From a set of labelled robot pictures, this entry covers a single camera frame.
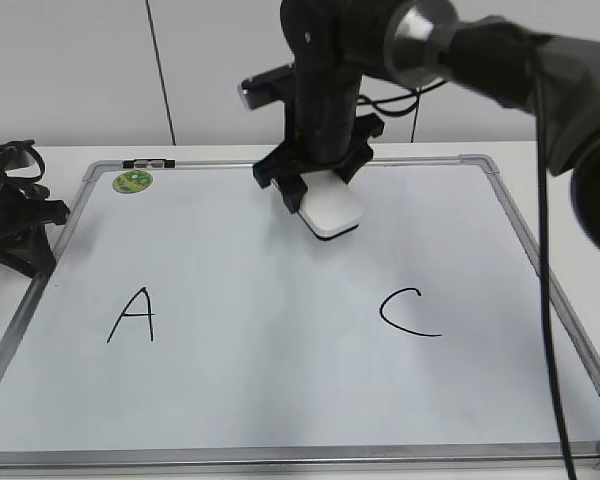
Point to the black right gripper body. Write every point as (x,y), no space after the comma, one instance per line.
(319,124)

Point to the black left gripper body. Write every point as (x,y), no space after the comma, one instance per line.
(24,201)

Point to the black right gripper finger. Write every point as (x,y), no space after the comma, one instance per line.
(354,162)
(292,189)

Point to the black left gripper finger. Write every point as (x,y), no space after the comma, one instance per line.
(29,253)

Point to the white rectangular board eraser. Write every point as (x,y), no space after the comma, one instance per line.
(329,207)

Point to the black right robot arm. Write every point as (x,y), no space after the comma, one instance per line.
(554,78)

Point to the round green magnet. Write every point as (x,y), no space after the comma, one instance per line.
(132,182)

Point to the black silver board clip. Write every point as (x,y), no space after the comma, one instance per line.
(149,164)

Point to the white framed whiteboard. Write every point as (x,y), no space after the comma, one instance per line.
(197,324)

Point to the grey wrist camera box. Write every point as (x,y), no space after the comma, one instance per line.
(268,87)

